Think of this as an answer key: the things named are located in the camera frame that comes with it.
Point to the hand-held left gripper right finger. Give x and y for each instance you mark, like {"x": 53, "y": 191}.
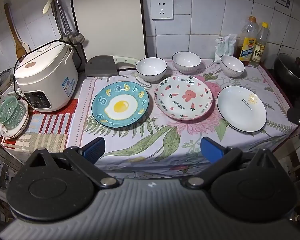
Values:
{"x": 210, "y": 150}

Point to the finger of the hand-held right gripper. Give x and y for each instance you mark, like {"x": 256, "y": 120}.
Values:
{"x": 293, "y": 115}

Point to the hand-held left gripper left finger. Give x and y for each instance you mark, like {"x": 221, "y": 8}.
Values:
{"x": 95, "y": 148}

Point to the blue fried egg plate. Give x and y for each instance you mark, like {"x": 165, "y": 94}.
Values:
{"x": 120, "y": 105}

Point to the pink rabbit print plate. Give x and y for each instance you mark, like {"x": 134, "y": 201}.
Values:
{"x": 183, "y": 97}

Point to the white ribbed bowl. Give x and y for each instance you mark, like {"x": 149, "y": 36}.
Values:
{"x": 186, "y": 60}
{"x": 232, "y": 65}
{"x": 151, "y": 66}

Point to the black lidded wok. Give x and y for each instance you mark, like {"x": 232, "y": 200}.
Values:
{"x": 293, "y": 72}

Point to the floral tablecloth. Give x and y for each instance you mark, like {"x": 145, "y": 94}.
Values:
{"x": 165, "y": 140}

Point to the white plate with sun print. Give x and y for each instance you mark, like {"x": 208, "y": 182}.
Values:
{"x": 241, "y": 110}

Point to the striped patchwork cloth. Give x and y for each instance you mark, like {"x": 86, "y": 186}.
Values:
{"x": 47, "y": 130}

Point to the vinegar bottle with yellow cap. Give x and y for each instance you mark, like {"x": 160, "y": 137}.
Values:
{"x": 260, "y": 51}

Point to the white rice cooker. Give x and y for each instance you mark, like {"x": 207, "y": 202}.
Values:
{"x": 47, "y": 80}

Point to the cooking oil bottle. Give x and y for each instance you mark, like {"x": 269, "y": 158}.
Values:
{"x": 248, "y": 45}

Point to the green plastic strainer basket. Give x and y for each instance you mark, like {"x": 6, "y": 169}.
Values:
{"x": 11, "y": 112}

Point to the white plastic packet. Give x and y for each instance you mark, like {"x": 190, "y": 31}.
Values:
{"x": 225, "y": 47}

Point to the small pot with glass lid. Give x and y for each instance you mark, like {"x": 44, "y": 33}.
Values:
{"x": 0, "y": 82}

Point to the white cutting board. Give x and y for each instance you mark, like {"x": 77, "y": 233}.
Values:
{"x": 107, "y": 22}

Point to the wooden spatula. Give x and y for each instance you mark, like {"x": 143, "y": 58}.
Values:
{"x": 16, "y": 40}

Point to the white rice spoon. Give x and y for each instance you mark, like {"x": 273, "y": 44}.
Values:
{"x": 47, "y": 6}

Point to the wall label sticker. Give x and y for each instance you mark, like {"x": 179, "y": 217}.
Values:
{"x": 283, "y": 2}

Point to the white wall socket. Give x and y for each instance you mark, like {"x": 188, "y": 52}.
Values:
{"x": 162, "y": 8}

